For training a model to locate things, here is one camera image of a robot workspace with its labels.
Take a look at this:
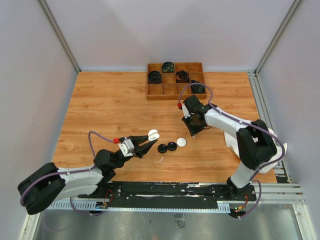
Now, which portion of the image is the white charging case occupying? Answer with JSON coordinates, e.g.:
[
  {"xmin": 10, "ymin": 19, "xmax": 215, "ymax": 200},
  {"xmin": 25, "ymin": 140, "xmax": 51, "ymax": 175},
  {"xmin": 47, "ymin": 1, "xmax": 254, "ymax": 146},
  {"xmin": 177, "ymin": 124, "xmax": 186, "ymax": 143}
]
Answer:
[
  {"xmin": 176, "ymin": 137, "xmax": 187, "ymax": 148},
  {"xmin": 147, "ymin": 129, "xmax": 160, "ymax": 142}
]

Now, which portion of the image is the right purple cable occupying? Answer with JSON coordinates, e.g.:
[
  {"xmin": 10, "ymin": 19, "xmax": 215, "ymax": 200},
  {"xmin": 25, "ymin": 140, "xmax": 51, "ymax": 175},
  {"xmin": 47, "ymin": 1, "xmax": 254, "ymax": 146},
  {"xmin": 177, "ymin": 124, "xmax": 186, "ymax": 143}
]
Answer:
[{"xmin": 176, "ymin": 83, "xmax": 286, "ymax": 221}]

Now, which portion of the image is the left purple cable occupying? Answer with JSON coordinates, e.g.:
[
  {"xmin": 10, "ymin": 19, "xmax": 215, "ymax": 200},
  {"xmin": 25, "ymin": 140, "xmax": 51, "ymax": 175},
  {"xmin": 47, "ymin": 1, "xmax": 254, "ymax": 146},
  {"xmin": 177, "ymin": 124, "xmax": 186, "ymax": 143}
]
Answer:
[{"xmin": 19, "ymin": 130, "xmax": 120, "ymax": 217}]

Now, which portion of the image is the black coiled strap left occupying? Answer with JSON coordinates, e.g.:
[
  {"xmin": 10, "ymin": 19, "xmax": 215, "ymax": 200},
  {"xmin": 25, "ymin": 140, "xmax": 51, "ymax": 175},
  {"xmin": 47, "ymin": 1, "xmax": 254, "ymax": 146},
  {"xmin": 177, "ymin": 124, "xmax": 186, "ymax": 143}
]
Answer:
[{"xmin": 147, "ymin": 70, "xmax": 163, "ymax": 85}]

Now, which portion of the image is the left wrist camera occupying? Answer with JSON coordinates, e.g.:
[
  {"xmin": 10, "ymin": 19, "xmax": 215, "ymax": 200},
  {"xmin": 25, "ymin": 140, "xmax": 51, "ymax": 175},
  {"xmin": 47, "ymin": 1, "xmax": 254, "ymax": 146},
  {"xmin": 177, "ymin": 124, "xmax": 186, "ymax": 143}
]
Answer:
[{"xmin": 118, "ymin": 139, "xmax": 135, "ymax": 157}]

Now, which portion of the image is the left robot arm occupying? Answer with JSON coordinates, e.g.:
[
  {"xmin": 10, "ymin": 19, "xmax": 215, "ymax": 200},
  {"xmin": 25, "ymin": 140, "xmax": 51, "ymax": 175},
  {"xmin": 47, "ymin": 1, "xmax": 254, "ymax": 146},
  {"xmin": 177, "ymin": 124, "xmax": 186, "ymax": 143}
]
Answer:
[{"xmin": 17, "ymin": 134, "xmax": 160, "ymax": 215}]

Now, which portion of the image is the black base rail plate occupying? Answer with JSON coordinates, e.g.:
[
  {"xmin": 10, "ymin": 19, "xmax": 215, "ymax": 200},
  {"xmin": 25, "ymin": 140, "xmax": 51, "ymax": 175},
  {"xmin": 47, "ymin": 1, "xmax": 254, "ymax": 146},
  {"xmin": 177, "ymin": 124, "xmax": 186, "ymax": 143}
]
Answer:
[{"xmin": 77, "ymin": 181, "xmax": 257, "ymax": 209}]

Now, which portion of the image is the green coiled strap top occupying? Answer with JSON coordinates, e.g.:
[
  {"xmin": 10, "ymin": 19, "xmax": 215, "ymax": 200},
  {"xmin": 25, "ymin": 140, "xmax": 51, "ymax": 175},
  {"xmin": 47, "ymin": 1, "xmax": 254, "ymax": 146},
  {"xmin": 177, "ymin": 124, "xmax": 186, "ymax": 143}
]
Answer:
[{"xmin": 160, "ymin": 61, "xmax": 176, "ymax": 74}]

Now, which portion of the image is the wooden compartment tray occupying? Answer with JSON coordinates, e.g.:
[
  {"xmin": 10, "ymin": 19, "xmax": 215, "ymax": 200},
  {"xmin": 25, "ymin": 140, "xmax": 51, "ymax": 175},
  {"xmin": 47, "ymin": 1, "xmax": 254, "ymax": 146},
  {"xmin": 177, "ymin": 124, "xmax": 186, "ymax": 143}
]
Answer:
[{"xmin": 146, "ymin": 61, "xmax": 207, "ymax": 101}]

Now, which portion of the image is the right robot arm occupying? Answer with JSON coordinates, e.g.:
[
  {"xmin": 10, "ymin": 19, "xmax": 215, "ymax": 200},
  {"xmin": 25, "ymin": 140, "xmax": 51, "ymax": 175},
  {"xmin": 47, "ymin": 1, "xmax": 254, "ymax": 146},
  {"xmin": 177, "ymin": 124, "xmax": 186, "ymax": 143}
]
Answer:
[{"xmin": 177, "ymin": 95, "xmax": 279, "ymax": 200}]

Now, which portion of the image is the purple cable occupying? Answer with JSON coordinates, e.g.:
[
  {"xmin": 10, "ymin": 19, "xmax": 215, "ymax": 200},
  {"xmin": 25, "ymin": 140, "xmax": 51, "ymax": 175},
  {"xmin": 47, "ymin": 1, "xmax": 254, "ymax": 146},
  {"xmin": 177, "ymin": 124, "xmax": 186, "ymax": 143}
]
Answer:
[
  {"xmin": 19, "ymin": 130, "xmax": 120, "ymax": 217},
  {"xmin": 176, "ymin": 83, "xmax": 286, "ymax": 221}
]

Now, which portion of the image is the dark green coiled strap right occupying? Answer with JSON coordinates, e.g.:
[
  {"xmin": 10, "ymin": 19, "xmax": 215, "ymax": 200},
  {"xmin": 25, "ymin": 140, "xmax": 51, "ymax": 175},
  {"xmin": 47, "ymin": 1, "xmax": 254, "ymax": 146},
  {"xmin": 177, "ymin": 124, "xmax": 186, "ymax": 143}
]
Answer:
[{"xmin": 190, "ymin": 79, "xmax": 206, "ymax": 95}]

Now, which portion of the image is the black orange coiled strap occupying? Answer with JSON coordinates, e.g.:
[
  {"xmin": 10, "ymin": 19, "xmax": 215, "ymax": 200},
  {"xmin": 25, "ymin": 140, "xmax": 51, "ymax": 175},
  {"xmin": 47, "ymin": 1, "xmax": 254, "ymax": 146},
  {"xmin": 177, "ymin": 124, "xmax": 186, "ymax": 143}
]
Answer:
[{"xmin": 175, "ymin": 69, "xmax": 190, "ymax": 84}]

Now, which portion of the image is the crumpled white cloth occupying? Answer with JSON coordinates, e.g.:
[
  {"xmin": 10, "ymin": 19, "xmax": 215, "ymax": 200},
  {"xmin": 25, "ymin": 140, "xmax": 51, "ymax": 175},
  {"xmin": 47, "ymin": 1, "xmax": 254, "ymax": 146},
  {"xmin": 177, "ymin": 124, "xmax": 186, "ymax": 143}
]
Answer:
[{"xmin": 224, "ymin": 119, "xmax": 288, "ymax": 180}]

